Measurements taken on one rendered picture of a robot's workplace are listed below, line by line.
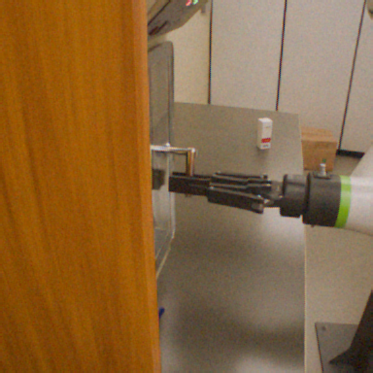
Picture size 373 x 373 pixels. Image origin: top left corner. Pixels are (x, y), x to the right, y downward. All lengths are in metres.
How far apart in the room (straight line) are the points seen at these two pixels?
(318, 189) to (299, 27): 2.88
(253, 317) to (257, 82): 2.98
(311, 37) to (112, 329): 3.21
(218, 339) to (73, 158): 0.46
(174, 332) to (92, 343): 0.24
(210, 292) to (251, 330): 0.12
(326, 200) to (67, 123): 0.45
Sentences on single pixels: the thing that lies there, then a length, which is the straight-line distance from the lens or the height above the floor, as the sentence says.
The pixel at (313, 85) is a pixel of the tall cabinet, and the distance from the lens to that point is 3.58.
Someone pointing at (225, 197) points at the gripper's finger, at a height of 1.15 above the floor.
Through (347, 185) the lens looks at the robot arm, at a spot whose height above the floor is 1.19.
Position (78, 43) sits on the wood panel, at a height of 1.45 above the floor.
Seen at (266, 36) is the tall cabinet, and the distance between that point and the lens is 3.49.
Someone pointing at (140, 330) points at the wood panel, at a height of 1.14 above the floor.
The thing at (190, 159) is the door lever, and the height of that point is 1.19.
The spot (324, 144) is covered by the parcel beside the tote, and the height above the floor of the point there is 0.25.
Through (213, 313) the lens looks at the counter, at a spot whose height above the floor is 0.94.
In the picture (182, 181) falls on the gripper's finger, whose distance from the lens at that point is 0.70.
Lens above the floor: 1.49
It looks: 30 degrees down
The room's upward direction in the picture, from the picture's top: straight up
